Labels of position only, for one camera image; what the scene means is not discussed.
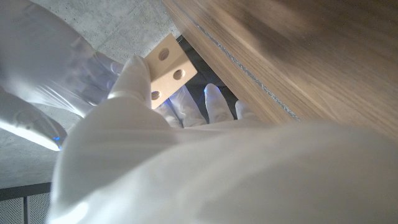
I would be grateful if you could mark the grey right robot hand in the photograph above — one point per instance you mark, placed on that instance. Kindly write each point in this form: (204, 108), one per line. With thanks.
(40, 68)

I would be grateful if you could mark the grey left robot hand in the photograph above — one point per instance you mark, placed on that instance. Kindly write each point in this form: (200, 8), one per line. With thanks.
(217, 174)

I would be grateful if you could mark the black backdrop curtain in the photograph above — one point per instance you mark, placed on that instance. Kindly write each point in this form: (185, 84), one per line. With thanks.
(202, 81)

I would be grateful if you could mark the wooden board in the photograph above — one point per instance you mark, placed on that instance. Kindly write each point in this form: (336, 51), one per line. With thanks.
(242, 67)

